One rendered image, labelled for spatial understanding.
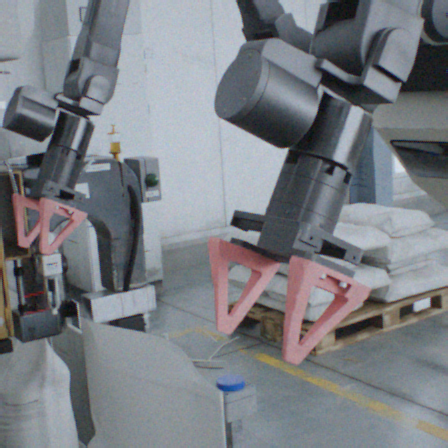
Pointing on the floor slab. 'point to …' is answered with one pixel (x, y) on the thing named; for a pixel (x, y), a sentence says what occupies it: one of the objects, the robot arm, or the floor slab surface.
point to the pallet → (378, 312)
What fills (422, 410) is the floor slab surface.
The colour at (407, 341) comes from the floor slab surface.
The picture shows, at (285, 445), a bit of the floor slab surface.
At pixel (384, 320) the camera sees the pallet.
